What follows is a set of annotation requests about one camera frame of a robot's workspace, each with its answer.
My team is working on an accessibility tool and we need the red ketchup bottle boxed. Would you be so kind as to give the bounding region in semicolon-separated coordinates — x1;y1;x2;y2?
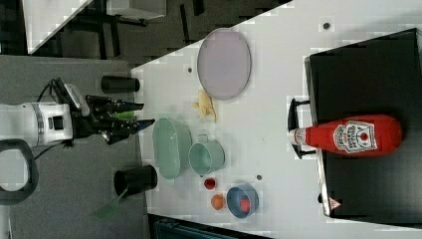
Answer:
289;115;402;156

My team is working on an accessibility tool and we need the red toy fruit in bowl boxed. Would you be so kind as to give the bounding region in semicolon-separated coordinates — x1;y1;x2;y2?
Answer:
240;198;251;213

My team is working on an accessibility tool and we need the lavender round plate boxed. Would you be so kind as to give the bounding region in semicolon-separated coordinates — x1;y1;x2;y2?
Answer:
197;28;252;101

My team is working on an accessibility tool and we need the green spatula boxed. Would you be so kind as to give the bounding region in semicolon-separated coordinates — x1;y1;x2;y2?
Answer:
93;189;127;219

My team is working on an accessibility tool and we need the peeled toy banana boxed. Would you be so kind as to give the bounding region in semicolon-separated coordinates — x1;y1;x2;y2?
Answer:
192;90;217;121

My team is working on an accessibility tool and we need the green perforated colander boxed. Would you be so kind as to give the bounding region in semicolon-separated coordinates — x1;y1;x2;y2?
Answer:
152;118;192;180

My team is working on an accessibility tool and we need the black toaster oven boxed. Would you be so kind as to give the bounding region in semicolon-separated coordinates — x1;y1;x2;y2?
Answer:
288;28;421;228

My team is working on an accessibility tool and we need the blue small bowl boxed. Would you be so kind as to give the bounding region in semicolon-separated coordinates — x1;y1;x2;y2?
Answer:
226;183;259;219

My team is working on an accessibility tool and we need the red toy strawberry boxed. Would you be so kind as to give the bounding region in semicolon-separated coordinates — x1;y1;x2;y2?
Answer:
204;178;216;190

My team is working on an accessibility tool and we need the green small object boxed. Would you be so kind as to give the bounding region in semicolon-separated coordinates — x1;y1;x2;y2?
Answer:
112;112;135;120

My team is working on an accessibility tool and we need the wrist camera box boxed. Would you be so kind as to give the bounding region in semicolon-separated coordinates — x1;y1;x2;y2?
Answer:
62;84;90;117

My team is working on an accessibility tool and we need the orange toy fruit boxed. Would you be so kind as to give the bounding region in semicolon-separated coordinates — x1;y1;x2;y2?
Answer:
211;194;225;210

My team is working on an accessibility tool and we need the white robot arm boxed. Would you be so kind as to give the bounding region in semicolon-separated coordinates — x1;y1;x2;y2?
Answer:
1;96;155;147

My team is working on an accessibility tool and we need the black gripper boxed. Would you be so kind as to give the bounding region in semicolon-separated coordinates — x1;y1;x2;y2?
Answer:
71;95;155;145

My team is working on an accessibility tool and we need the green measuring cup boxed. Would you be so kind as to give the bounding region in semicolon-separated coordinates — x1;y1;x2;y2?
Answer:
188;134;225;176

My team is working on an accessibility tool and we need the black cylindrical cup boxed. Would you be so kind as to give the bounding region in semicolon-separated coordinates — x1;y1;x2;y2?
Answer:
102;76;140;94

